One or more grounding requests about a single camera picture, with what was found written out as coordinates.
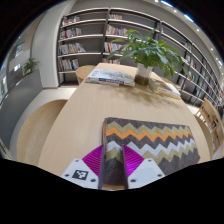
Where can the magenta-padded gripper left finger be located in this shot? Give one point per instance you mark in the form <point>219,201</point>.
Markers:
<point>78,173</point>

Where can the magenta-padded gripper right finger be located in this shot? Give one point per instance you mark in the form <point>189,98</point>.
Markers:
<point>145,173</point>

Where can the zigzag striped grey towel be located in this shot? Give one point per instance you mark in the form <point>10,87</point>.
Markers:
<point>153,140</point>

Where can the round-backed light wooden chair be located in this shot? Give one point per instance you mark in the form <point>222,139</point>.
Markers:
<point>85,73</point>
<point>205,136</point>
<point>36,133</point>

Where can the slatted wooden chair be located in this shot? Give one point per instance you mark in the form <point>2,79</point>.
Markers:
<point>211,120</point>

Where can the yellow-green book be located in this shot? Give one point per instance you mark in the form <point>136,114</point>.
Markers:
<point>165,90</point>

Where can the grey partition counter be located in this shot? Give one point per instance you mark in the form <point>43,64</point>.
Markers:
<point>16,103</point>

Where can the white magazine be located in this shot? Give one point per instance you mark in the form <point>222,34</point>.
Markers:
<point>110,77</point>

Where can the small green potted plant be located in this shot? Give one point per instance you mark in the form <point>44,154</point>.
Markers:
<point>30,65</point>

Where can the grey bookshelf unit with books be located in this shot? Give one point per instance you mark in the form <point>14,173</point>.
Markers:
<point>83,43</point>

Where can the ceiling lights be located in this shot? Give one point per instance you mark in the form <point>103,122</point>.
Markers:
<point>188,17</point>

